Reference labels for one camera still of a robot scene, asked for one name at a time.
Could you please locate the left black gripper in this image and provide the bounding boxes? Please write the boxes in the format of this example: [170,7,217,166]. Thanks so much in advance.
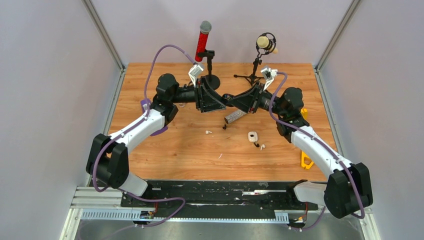
[171,77,226,114]

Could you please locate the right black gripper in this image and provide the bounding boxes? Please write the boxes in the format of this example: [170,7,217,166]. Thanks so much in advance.
[227,81,286,118]

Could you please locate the black earbud charging case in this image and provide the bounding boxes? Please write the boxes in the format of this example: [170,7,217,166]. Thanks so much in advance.
[222,93,234,103]

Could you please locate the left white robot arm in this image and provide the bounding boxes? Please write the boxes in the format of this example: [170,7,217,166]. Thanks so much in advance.
[85,73,226,207]

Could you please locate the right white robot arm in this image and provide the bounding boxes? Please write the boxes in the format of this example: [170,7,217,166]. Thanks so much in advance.
[223,84,374,219]

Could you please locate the white earbud charging case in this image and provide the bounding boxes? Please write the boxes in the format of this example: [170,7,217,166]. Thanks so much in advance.
[247,131,259,143]

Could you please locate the silver glitter microphone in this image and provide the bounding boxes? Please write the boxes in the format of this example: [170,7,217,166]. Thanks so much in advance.
[224,110,247,125]

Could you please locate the black tripod mic stand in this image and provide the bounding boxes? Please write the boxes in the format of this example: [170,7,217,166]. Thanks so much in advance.
[233,53,266,86]

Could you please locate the yellow stacking toy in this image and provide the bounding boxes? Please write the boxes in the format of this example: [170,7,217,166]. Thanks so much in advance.
[300,108,309,120]

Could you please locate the beige condenser microphone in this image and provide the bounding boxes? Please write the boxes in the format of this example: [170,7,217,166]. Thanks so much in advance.
[256,32,279,56]

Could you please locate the purple metronome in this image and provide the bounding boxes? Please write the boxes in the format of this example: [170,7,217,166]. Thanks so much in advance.
[140,98,169,137]

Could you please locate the red glitter microphone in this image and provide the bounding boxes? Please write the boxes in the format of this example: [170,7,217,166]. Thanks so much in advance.
[195,20,212,62]

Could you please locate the yellow plastic triangle toy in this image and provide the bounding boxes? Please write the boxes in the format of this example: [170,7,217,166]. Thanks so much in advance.
[300,151,314,170]

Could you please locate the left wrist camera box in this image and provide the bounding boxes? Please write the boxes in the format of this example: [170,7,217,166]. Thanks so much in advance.
[188,63,205,87]

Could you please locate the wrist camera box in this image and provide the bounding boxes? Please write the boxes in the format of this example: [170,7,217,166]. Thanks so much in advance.
[188,63,205,87]
[260,66,278,91]

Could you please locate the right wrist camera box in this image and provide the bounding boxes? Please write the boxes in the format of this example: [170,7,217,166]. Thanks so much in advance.
[260,66,278,91]

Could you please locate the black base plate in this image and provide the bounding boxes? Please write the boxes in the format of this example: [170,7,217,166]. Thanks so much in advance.
[118,180,328,222]

